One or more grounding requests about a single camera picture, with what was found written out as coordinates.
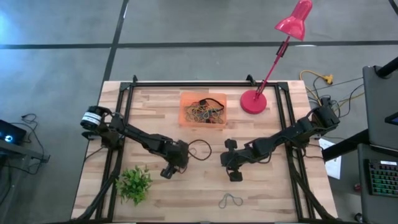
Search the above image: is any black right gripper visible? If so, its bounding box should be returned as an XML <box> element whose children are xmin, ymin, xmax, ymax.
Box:
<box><xmin>220</xmin><ymin>138</ymin><xmax>261</xmax><ymax>183</ymax></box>

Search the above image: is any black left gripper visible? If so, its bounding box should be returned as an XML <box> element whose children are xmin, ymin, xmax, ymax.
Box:
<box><xmin>160</xmin><ymin>139</ymin><xmax>191</xmax><ymax>180</ymax></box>

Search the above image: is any red rubber band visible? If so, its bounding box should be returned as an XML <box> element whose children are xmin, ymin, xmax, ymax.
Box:
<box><xmin>185</xmin><ymin>104</ymin><xmax>225</xmax><ymax>124</ymax></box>

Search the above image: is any orange translucent plastic bin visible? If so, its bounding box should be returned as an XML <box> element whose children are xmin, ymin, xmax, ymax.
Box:
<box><xmin>178</xmin><ymin>91</ymin><xmax>228</xmax><ymax>128</ymax></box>

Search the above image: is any green artificial plant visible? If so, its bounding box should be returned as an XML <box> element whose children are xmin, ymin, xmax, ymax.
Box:
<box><xmin>115</xmin><ymin>165</ymin><xmax>154</xmax><ymax>207</ymax></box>

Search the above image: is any red desk lamp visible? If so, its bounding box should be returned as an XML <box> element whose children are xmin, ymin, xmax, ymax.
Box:
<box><xmin>239</xmin><ymin>0</ymin><xmax>313</xmax><ymax>115</ymax></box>

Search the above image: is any white paper sheet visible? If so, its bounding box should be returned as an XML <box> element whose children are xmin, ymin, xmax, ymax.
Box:
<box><xmin>318</xmin><ymin>138</ymin><xmax>342</xmax><ymax>180</ymax></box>

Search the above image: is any black metal bar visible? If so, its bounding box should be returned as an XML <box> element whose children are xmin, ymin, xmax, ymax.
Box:
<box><xmin>374</xmin><ymin>55</ymin><xmax>398</xmax><ymax>78</ymax></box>
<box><xmin>322</xmin><ymin>128</ymin><xmax>379</xmax><ymax>162</ymax></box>

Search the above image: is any grey desk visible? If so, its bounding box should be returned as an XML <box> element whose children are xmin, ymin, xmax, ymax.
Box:
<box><xmin>356</xmin><ymin>142</ymin><xmax>398</xmax><ymax>224</ymax></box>

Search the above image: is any grey side table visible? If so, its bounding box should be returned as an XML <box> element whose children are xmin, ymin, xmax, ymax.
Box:
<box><xmin>0</xmin><ymin>139</ymin><xmax>50</xmax><ymax>224</ymax></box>

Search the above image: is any grey panel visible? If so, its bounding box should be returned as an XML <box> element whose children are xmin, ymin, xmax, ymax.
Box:
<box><xmin>362</xmin><ymin>64</ymin><xmax>398</xmax><ymax>151</ymax></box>

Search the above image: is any backlit keyboard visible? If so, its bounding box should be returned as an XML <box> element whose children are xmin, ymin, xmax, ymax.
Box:
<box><xmin>368</xmin><ymin>159</ymin><xmax>398</xmax><ymax>197</ymax></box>

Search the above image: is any black device blue light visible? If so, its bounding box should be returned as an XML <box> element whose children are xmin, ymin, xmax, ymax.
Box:
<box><xmin>0</xmin><ymin>119</ymin><xmax>27</xmax><ymax>146</ymax></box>

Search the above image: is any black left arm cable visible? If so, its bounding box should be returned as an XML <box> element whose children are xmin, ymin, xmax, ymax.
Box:
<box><xmin>187</xmin><ymin>139</ymin><xmax>213</xmax><ymax>162</ymax></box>

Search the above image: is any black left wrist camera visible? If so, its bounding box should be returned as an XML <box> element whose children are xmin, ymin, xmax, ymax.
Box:
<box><xmin>170</xmin><ymin>144</ymin><xmax>189</xmax><ymax>162</ymax></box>

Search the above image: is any black aluminium table frame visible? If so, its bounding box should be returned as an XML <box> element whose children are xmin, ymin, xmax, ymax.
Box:
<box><xmin>72</xmin><ymin>74</ymin><xmax>337</xmax><ymax>223</ymax></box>

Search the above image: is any yellow extension cord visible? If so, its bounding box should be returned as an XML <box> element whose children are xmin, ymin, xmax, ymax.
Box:
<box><xmin>298</xmin><ymin>69</ymin><xmax>334</xmax><ymax>106</ymax></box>

